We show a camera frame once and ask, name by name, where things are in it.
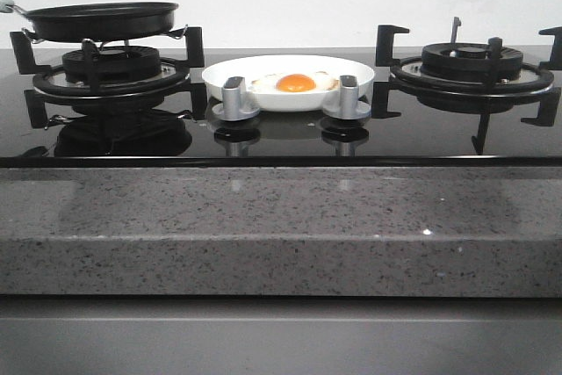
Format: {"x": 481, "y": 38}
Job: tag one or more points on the right black burner grate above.
{"x": 534, "y": 86}

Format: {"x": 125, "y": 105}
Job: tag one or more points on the left black burner grate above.
{"x": 102, "y": 99}

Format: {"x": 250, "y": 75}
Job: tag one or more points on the left black gas burner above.
{"x": 118, "y": 64}

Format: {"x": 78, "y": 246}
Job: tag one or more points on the black glass gas cooktop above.
{"x": 404, "y": 129}

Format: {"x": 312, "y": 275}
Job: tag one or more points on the fried egg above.
{"x": 294, "y": 83}

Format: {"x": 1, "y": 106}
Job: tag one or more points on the white round plate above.
{"x": 261, "y": 74}

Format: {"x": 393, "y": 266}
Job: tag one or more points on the black frying pan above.
{"x": 97, "y": 22}

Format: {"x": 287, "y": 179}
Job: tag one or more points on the silver stove knob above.
{"x": 237, "y": 104}
{"x": 345, "y": 103}

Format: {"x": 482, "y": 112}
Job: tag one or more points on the right black gas burner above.
{"x": 468, "y": 62}

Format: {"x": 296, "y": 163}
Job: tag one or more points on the black burner grate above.
{"x": 102, "y": 99}
{"x": 534, "y": 86}

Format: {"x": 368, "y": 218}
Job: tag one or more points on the silver left stove knob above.
{"x": 237, "y": 104}

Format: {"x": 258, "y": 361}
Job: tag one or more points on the silver right stove knob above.
{"x": 345, "y": 103}

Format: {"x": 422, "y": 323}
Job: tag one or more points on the black gas burner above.
{"x": 468, "y": 62}
{"x": 118, "y": 64}

